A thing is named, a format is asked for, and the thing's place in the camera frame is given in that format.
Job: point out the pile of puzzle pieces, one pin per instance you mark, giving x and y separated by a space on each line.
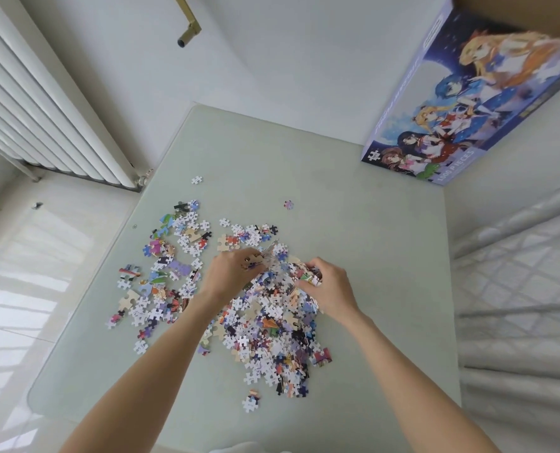
280 325

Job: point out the person's left hand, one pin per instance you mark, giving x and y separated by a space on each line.
225 278

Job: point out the person's right hand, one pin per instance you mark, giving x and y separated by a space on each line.
336 290

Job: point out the grey patterned curtain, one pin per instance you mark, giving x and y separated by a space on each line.
520 301

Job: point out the person's right forearm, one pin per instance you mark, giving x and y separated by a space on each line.
417 386

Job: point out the brass wall fixture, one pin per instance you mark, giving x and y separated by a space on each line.
187 30

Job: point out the small dark floor object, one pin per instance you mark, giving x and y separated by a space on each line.
36 205

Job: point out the person's left forearm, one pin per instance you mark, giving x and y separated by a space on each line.
143 377

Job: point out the white radiator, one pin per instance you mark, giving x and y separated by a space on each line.
48 103

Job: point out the cartoon print puzzle box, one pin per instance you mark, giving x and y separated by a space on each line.
440 103

